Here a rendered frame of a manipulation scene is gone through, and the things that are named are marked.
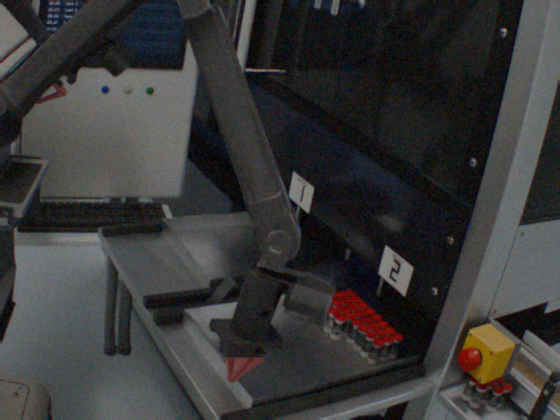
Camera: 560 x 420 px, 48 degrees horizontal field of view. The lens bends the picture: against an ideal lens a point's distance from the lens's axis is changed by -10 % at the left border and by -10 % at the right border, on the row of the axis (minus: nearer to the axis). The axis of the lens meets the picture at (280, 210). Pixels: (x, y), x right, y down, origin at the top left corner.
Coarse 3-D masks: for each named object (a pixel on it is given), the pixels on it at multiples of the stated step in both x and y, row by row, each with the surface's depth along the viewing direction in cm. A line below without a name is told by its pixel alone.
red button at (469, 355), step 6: (468, 348) 105; (462, 354) 105; (468, 354) 104; (474, 354) 103; (462, 360) 104; (468, 360) 103; (474, 360) 103; (462, 366) 105; (468, 366) 103; (474, 366) 103
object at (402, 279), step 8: (384, 256) 126; (392, 256) 124; (384, 264) 127; (392, 264) 124; (408, 264) 121; (384, 272) 127; (400, 272) 123; (408, 272) 121; (392, 280) 125; (400, 280) 123; (408, 280) 121; (400, 288) 123
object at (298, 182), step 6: (294, 174) 151; (294, 180) 152; (300, 180) 149; (294, 186) 152; (300, 186) 150; (306, 186) 148; (312, 186) 146; (294, 192) 152; (300, 192) 150; (306, 192) 148; (312, 192) 146; (294, 198) 152; (300, 198) 150; (306, 198) 148; (300, 204) 150; (306, 204) 148; (306, 210) 148
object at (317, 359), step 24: (336, 288) 137; (192, 312) 121; (216, 312) 124; (192, 336) 118; (216, 336) 120; (288, 336) 124; (312, 336) 125; (216, 360) 111; (264, 360) 116; (288, 360) 117; (312, 360) 118; (336, 360) 119; (360, 360) 120; (408, 360) 117; (240, 384) 104; (264, 384) 110; (288, 384) 111; (312, 384) 107; (336, 384) 110
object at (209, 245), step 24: (192, 216) 154; (216, 216) 157; (240, 216) 161; (168, 240) 149; (192, 240) 151; (216, 240) 153; (240, 240) 155; (312, 240) 161; (192, 264) 138; (216, 264) 143; (240, 264) 145; (312, 264) 150; (336, 264) 146
